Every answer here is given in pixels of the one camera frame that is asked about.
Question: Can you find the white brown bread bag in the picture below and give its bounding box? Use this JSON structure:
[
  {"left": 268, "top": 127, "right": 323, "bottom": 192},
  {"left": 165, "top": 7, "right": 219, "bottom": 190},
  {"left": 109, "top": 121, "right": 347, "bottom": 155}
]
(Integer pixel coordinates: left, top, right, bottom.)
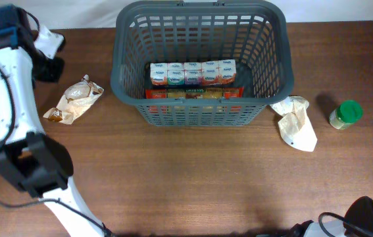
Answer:
[{"left": 43, "top": 74, "right": 104, "bottom": 124}]

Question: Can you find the orange biscuit packet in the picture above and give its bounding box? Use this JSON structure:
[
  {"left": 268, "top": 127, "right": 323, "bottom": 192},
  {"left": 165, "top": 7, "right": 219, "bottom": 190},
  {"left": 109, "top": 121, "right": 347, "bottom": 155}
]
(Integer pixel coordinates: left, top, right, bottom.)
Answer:
[{"left": 145, "top": 87, "right": 244, "bottom": 99}]

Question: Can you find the white tissue multipack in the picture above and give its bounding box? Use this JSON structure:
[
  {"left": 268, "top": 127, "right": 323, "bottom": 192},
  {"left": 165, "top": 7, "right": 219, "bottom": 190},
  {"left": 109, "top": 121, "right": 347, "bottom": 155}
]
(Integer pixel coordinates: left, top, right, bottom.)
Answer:
[{"left": 150, "top": 59, "right": 237, "bottom": 86}]

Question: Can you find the green lid jar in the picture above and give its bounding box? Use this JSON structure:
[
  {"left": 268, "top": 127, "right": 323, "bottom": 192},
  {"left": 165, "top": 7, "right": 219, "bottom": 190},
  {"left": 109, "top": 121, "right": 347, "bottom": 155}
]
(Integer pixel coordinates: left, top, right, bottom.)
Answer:
[{"left": 329, "top": 100, "right": 363, "bottom": 130}]

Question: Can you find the grey plastic basket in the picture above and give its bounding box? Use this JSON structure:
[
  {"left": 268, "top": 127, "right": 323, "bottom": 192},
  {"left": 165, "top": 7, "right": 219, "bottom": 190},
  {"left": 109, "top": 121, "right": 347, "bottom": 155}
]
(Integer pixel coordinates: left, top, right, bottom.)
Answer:
[{"left": 110, "top": 1, "right": 294, "bottom": 126}]

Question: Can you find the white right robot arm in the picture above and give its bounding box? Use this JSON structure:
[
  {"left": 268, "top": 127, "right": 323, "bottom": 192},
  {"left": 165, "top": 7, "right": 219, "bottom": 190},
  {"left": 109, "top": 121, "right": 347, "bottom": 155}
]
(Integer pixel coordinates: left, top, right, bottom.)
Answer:
[{"left": 286, "top": 196, "right": 373, "bottom": 237}]

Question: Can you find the beige paper bag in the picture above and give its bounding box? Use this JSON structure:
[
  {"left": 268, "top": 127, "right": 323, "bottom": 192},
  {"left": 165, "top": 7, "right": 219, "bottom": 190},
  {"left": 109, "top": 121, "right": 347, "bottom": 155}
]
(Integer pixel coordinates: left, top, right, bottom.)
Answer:
[{"left": 270, "top": 96, "right": 318, "bottom": 152}]

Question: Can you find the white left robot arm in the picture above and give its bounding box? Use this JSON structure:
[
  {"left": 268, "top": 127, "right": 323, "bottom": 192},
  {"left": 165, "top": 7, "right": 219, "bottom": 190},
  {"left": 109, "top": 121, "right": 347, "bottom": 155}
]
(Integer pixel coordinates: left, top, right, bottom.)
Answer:
[{"left": 0, "top": 4, "right": 112, "bottom": 236}]

